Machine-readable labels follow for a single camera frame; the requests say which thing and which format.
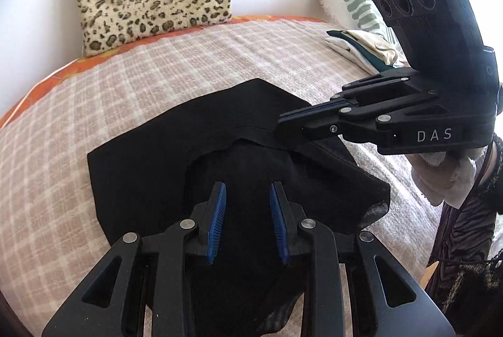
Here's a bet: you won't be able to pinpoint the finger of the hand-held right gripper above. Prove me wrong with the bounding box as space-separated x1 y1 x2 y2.
275 93 438 144
331 68 434 107

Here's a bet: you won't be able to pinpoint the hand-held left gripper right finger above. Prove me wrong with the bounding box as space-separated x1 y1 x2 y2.
268 180 457 337

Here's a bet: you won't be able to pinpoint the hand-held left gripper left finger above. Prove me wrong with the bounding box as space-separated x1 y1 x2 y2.
40 181 228 337

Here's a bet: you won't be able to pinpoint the black skirt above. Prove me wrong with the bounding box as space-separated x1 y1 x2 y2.
86 77 392 334

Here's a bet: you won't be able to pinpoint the person's left forearm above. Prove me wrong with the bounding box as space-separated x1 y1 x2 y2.
441 248 503 337

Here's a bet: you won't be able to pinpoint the person's right forearm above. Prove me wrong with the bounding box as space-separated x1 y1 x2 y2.
467 136 503 220

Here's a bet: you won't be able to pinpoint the pile of folded clothes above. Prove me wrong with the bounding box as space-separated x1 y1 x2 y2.
327 29 410 73

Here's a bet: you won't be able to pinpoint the person's right hand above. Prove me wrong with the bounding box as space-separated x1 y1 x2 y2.
410 146 485 209

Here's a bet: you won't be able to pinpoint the beige folded garment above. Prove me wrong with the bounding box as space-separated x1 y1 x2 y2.
341 29 406 65

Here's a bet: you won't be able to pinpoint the person's striped trouser legs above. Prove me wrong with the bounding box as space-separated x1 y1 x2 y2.
428 199 498 283

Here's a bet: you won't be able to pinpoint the beige checked blanket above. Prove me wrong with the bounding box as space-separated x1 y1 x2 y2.
0 18 445 337

